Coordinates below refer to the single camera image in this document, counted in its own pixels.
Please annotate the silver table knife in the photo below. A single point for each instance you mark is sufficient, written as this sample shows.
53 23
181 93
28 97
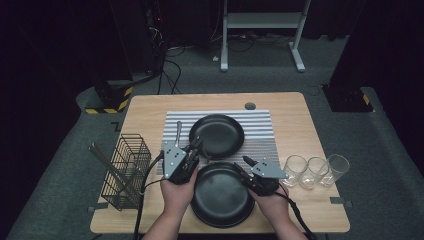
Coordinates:
178 131

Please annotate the grey striped placemat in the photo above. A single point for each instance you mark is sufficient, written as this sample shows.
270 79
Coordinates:
260 133

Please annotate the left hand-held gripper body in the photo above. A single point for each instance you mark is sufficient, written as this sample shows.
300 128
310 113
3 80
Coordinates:
175 160

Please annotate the white metal desk frame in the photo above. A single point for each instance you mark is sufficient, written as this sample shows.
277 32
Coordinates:
263 20

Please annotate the black round plate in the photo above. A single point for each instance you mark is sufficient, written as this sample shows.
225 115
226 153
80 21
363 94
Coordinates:
220 196
233 226
220 135

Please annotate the grey round table grommet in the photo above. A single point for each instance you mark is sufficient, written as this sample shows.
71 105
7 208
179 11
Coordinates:
250 106

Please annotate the clear drinking glass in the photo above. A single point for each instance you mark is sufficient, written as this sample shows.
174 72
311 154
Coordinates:
338 166
311 175
295 166

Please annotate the person's left hand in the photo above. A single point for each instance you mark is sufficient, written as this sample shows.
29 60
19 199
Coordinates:
178 196

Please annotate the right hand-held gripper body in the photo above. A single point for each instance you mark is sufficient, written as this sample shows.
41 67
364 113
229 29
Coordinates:
266 170

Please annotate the person's right hand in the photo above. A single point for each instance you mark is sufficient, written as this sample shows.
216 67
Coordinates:
273 205

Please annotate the dark equipment rack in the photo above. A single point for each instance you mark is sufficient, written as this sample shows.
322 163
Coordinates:
155 36

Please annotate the grey tape strip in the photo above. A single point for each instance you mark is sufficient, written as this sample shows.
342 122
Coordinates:
98 206
338 200

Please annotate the grey chopstick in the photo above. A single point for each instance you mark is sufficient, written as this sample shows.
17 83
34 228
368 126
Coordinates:
101 161
106 158

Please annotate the black stand base striped edge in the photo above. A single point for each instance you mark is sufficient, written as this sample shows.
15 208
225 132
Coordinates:
346 98
113 96

